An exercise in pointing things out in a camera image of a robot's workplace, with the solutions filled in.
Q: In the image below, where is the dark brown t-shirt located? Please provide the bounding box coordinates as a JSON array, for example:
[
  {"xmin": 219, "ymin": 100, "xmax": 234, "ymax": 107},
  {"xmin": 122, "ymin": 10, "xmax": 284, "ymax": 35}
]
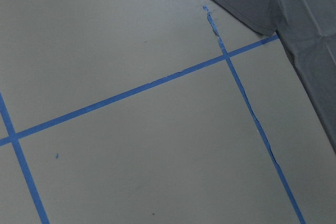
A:
[{"xmin": 212, "ymin": 0, "xmax": 335, "ymax": 146}]

